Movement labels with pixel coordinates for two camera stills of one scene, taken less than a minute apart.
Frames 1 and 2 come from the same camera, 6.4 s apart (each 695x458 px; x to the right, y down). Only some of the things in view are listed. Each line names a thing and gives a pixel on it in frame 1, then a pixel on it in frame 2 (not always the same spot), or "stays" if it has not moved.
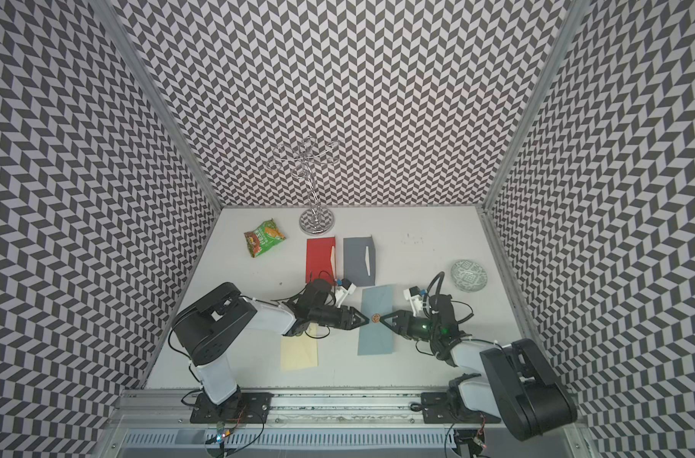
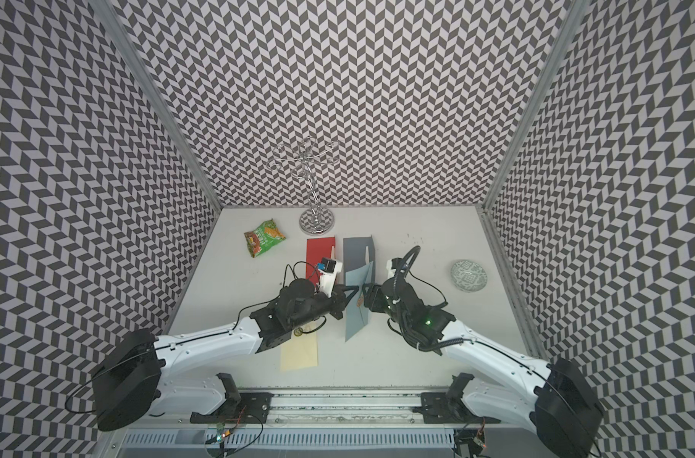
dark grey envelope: (359, 254) stays
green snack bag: (263, 237) stays
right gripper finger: (389, 320) → (369, 292)
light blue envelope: (375, 335) → (357, 316)
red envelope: (318, 262) stays
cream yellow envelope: (300, 351) stays
